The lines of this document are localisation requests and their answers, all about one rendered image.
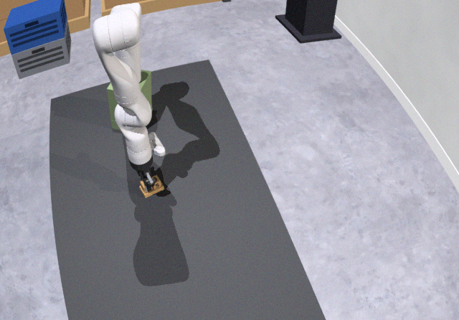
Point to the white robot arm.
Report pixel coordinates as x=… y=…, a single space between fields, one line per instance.
x=115 y=33

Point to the tan rectangular tray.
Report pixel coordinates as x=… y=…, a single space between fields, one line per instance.
x=153 y=191

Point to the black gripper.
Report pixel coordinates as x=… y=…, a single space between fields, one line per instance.
x=143 y=171

